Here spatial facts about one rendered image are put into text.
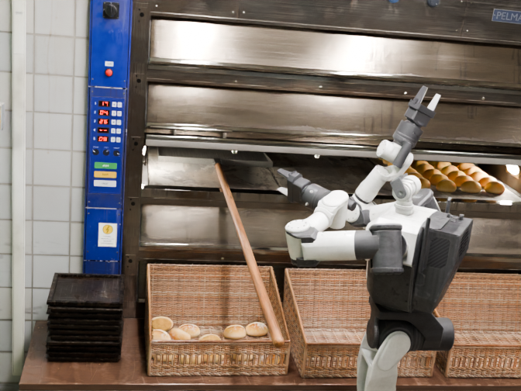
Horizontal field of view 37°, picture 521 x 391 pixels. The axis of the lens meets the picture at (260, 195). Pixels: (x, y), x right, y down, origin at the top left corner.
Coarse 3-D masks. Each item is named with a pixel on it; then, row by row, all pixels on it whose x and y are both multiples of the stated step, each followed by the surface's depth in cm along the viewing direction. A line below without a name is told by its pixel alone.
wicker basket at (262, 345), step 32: (160, 288) 337; (192, 288) 340; (224, 288) 343; (192, 320) 340; (224, 320) 343; (256, 320) 346; (160, 352) 298; (192, 352) 300; (224, 352) 303; (256, 352) 305; (288, 352) 307
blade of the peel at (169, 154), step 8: (160, 152) 387; (168, 152) 388; (176, 152) 389; (184, 152) 391; (192, 152) 392; (200, 152) 394; (208, 152) 395; (216, 152) 397; (224, 152) 398; (240, 152) 401; (248, 152) 403; (256, 152) 404; (264, 152) 404; (160, 160) 371; (168, 160) 372; (176, 160) 372; (184, 160) 373; (192, 160) 373; (200, 160) 374; (208, 160) 374; (224, 160) 376; (232, 160) 376; (240, 160) 377; (248, 160) 388; (256, 160) 390; (264, 160) 391
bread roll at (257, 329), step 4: (248, 324) 338; (252, 324) 337; (256, 324) 337; (260, 324) 337; (264, 324) 339; (248, 328) 336; (252, 328) 336; (256, 328) 336; (260, 328) 337; (264, 328) 338; (248, 332) 336; (252, 332) 336; (256, 332) 336; (260, 332) 336; (264, 332) 337; (256, 336) 337
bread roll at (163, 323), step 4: (156, 320) 332; (160, 320) 332; (164, 320) 332; (168, 320) 333; (152, 324) 331; (156, 324) 332; (160, 324) 332; (164, 324) 332; (168, 324) 332; (172, 324) 333; (152, 328) 332; (156, 328) 331; (160, 328) 332; (164, 328) 332; (168, 328) 332
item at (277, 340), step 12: (216, 168) 360; (228, 192) 324; (228, 204) 312; (240, 228) 284; (240, 240) 275; (252, 252) 264; (252, 264) 253; (252, 276) 246; (264, 288) 237; (264, 300) 228; (264, 312) 222; (276, 324) 214; (276, 336) 207
